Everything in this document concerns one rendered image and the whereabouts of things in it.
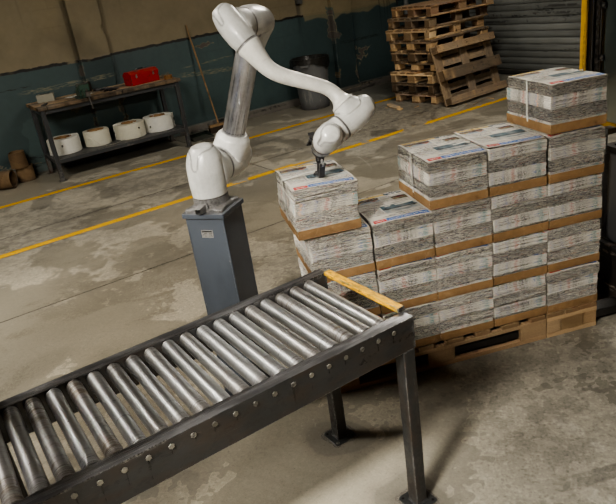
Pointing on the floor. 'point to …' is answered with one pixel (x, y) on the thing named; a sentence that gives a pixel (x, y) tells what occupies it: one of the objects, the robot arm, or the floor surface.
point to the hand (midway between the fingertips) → (313, 158)
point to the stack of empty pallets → (416, 89)
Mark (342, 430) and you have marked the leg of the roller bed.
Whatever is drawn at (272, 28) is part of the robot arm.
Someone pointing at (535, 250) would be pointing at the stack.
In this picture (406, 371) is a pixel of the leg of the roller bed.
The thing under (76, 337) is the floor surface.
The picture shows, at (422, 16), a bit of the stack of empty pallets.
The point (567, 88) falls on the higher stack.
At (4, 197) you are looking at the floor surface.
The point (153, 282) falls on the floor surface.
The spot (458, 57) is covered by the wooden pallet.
